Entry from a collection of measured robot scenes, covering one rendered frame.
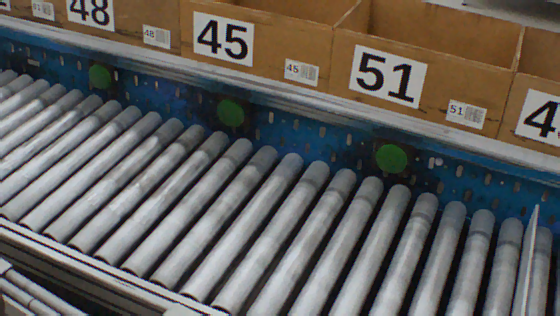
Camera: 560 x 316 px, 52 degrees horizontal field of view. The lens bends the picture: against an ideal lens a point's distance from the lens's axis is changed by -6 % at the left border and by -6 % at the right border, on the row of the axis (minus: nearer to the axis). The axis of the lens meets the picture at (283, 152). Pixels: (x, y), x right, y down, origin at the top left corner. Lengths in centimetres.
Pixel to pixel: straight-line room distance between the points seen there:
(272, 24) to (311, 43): 10
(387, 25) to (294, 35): 33
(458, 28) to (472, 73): 30
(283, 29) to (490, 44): 53
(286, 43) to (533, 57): 61
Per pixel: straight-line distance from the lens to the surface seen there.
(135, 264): 115
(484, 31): 156
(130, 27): 160
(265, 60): 142
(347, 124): 134
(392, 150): 132
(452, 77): 129
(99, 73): 162
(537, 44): 156
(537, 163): 130
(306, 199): 130
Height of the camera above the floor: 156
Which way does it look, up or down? 35 degrees down
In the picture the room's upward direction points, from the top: 4 degrees clockwise
